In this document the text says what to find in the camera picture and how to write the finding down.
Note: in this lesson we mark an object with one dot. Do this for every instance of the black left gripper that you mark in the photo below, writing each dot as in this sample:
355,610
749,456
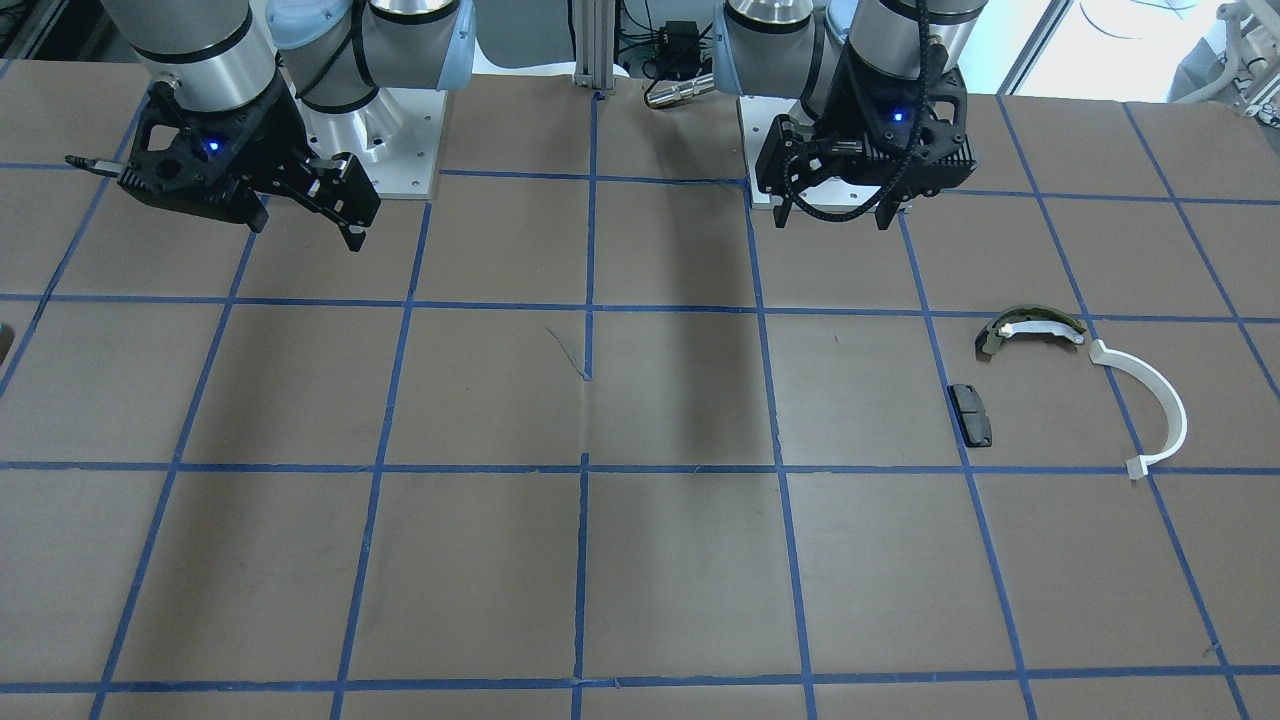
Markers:
836,122

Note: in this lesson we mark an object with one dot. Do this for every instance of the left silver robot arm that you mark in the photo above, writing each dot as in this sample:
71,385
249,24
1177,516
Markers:
791,48

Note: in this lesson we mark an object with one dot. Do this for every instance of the black rectangular brake pad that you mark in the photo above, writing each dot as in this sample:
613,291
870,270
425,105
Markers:
971,414

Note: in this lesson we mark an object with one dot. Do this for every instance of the aluminium frame post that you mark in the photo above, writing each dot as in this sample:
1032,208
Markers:
594,35

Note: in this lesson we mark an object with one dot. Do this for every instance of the white curved plastic bracket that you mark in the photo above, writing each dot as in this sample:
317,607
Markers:
1168,398

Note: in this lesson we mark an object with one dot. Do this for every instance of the black power adapter box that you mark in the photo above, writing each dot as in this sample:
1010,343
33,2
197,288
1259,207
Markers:
678,49

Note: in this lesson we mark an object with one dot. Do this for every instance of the silver metal cylinder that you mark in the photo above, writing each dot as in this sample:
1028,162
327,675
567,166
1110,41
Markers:
679,92

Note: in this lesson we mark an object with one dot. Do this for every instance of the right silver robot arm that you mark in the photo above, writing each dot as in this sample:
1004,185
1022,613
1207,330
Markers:
296,102

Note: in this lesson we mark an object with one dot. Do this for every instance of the green curved brake shoe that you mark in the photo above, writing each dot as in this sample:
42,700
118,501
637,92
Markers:
1028,319

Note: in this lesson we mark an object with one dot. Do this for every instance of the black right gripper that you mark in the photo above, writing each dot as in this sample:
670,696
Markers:
277,131

